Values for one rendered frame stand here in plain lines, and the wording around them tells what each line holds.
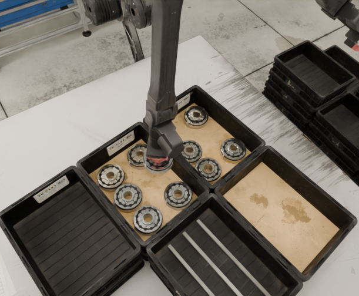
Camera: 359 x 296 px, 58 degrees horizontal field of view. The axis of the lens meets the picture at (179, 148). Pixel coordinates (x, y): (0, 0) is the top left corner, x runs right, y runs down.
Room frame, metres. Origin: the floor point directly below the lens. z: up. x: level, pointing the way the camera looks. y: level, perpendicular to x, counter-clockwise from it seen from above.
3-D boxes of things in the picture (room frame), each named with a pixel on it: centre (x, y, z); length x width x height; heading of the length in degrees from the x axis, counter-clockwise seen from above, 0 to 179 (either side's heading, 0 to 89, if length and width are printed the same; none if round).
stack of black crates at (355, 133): (1.16, -1.03, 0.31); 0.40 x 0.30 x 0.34; 37
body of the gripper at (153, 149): (0.56, 0.07, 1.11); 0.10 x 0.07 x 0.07; 178
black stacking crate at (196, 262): (0.23, -0.16, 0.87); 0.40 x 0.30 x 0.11; 45
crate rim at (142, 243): (0.51, 0.13, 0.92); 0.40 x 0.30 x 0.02; 45
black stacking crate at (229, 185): (0.44, -0.37, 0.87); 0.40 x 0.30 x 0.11; 45
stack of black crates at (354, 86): (1.72, -1.10, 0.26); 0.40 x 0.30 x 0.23; 37
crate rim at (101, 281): (0.30, 0.34, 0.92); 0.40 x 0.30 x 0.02; 45
